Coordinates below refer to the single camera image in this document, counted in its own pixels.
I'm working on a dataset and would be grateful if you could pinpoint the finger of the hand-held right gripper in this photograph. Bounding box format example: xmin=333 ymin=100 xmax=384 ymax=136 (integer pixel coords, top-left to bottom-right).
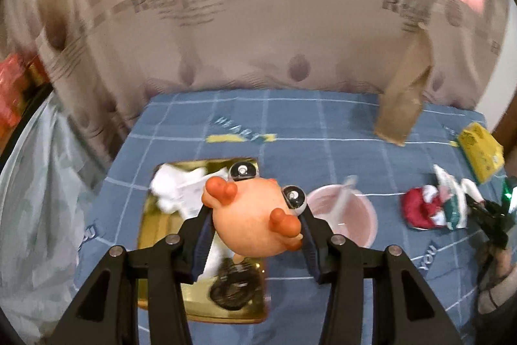
xmin=464 ymin=193 xmax=510 ymax=249

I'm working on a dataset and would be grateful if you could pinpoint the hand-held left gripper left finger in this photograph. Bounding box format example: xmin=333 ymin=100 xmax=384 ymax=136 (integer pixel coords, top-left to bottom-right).
xmin=48 ymin=203 xmax=215 ymax=345

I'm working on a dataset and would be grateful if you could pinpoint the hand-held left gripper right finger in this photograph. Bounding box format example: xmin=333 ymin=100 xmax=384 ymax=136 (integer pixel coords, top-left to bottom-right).
xmin=299 ymin=205 xmax=465 ymax=345

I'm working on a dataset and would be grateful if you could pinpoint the gold metal tin tray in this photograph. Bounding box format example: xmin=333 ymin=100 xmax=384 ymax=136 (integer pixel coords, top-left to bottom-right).
xmin=136 ymin=157 xmax=270 ymax=323

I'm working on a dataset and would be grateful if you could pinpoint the black cord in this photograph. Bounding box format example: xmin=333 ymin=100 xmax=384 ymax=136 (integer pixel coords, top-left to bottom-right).
xmin=208 ymin=260 xmax=263 ymax=309

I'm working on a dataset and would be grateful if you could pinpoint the orange crab toy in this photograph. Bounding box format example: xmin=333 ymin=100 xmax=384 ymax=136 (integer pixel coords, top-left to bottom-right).
xmin=202 ymin=161 xmax=310 ymax=269

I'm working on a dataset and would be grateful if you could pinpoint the white cloth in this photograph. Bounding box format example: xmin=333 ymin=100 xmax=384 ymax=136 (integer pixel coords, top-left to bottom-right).
xmin=150 ymin=164 xmax=229 ymax=277

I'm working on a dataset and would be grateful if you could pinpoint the red green christmas sock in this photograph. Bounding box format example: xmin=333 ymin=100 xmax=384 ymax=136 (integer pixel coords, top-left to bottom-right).
xmin=402 ymin=164 xmax=485 ymax=230

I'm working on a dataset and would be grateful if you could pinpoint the person's right hand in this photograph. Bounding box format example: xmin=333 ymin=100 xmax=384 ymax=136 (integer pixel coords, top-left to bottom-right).
xmin=479 ymin=246 xmax=517 ymax=313

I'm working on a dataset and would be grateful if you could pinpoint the pink ceramic mug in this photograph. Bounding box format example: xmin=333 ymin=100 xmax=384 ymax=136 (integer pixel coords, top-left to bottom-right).
xmin=306 ymin=183 xmax=378 ymax=249

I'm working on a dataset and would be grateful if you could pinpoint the yellow packet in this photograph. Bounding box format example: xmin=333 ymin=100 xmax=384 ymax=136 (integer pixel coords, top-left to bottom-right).
xmin=458 ymin=122 xmax=505 ymax=185

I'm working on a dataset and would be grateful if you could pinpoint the white spoon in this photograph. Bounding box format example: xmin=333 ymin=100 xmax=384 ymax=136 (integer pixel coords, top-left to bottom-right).
xmin=329 ymin=174 xmax=360 ymax=226

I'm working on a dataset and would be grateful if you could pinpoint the blue checked tablecloth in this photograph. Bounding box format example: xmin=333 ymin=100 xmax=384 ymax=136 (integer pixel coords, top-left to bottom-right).
xmin=75 ymin=88 xmax=517 ymax=345

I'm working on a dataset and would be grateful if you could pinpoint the brown paper bag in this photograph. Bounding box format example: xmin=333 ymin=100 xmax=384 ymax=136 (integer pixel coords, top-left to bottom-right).
xmin=374 ymin=30 xmax=435 ymax=147

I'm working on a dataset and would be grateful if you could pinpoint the white translucent plastic bag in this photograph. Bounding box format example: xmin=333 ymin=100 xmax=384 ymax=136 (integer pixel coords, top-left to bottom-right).
xmin=0 ymin=94 xmax=122 ymax=345

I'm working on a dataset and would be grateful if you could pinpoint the beige leaf print curtain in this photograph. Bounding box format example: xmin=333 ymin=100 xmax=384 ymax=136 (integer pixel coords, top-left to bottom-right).
xmin=0 ymin=0 xmax=517 ymax=168

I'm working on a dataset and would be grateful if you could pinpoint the red plastic bag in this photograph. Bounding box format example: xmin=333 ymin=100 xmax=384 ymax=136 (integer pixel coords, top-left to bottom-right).
xmin=0 ymin=54 xmax=49 ymax=131

